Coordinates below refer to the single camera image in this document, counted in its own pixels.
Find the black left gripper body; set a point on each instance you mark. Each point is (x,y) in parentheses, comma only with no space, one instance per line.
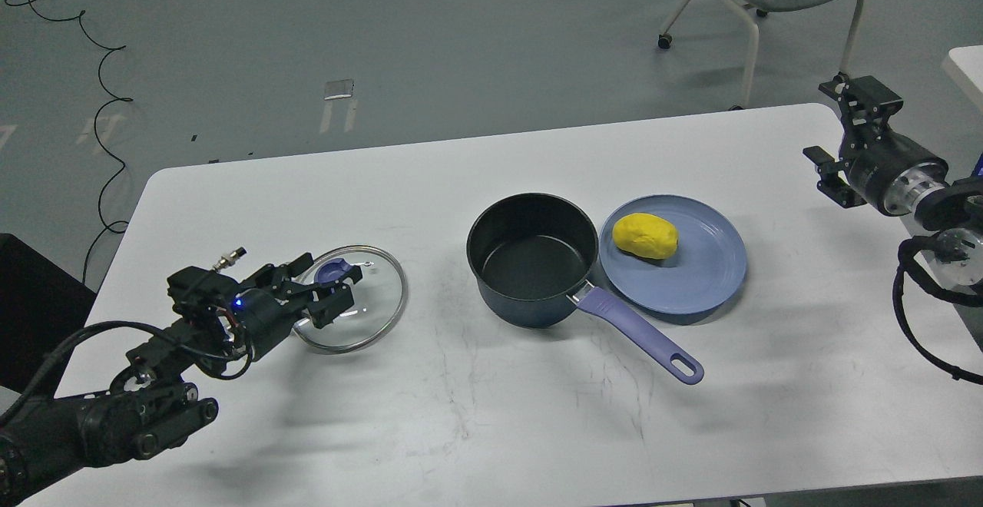
(268,314)

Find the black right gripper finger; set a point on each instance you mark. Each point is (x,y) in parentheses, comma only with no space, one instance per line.
(830,183)
(865,105)

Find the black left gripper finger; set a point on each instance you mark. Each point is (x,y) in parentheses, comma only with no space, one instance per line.
(330,291)
(278,280)

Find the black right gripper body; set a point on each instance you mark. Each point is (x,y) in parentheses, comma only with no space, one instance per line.
(890,171)

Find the glass pot lid purple knob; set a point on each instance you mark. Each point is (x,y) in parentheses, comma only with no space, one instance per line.
(380,292)

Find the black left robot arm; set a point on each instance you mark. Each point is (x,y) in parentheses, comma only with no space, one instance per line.
(223,327)

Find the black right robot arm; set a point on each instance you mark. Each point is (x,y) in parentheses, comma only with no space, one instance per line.
(944,261)

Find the yellow potato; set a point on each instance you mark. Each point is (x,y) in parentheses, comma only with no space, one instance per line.
(645,235)

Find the white side table corner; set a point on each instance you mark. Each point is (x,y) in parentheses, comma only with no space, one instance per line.
(964,65)

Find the blue plate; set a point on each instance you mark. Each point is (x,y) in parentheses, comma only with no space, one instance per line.
(708,268)

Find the black box at left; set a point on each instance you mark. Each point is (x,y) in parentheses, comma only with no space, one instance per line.
(41,305)

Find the dark blue saucepan purple handle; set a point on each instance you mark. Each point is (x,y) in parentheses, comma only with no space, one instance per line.
(532,255)

